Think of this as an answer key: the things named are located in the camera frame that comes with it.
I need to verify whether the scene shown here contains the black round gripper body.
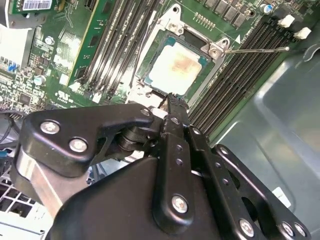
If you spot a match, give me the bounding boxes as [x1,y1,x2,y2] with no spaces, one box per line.
[46,156,235,240]

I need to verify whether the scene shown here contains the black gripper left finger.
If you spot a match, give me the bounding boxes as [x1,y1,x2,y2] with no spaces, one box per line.
[9,92,195,235]

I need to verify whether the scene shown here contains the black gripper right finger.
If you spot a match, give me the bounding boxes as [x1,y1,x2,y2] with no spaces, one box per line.
[183,99,312,240]

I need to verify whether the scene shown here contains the metal wire locking lever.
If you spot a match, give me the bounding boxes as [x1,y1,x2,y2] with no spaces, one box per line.
[129,16,153,87]
[223,46,291,55]

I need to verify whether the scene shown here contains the silver-topped CPU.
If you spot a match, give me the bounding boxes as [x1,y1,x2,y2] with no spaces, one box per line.
[144,37,213,98]

